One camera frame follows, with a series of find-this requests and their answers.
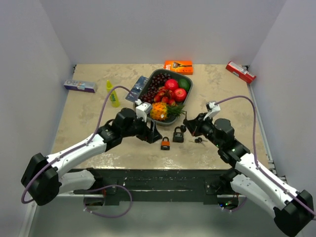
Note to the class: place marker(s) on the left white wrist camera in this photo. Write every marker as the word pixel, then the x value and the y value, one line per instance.
pixel 142 109

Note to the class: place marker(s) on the yellow glue bottle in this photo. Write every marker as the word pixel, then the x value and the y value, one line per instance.
pixel 113 96

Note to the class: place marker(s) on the red strawberry cluster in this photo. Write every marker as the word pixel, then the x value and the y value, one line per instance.
pixel 164 95

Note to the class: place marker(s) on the red apple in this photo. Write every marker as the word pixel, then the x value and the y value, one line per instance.
pixel 180 94

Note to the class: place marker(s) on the orange black padlock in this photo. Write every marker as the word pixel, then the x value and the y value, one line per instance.
pixel 165 144

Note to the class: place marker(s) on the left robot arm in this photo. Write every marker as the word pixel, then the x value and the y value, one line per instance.
pixel 42 178

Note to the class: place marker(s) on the small black key bunch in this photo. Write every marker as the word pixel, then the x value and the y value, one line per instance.
pixel 199 140

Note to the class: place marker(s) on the orange razor box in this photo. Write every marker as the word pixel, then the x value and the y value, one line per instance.
pixel 179 66

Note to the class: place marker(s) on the green avocado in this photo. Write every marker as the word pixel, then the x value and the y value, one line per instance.
pixel 184 84

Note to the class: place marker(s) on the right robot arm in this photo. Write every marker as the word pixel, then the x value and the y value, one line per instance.
pixel 291 209

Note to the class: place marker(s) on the large black key bunch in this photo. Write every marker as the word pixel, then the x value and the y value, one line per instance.
pixel 183 128

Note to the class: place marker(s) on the purple white toothpaste box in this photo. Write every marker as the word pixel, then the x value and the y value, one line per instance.
pixel 83 86

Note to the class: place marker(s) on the black base frame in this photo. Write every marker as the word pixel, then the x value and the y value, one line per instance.
pixel 156 185

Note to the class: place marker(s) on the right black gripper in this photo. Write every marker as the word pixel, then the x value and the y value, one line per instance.
pixel 195 125

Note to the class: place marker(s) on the red white box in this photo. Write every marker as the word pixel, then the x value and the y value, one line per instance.
pixel 240 72

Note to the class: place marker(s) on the blue blister pack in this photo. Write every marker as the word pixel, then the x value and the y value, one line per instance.
pixel 135 91

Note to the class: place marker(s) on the dark red grape bunch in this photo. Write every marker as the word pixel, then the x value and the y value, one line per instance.
pixel 157 81

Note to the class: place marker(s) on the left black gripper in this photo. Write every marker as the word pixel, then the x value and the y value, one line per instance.
pixel 147 134

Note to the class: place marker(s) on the red pomegranate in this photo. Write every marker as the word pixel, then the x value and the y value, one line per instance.
pixel 171 84

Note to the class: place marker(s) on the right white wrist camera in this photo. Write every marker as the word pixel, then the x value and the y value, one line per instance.
pixel 212 110

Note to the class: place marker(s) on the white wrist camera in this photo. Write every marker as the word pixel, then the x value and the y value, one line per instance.
pixel 142 109
pixel 212 110

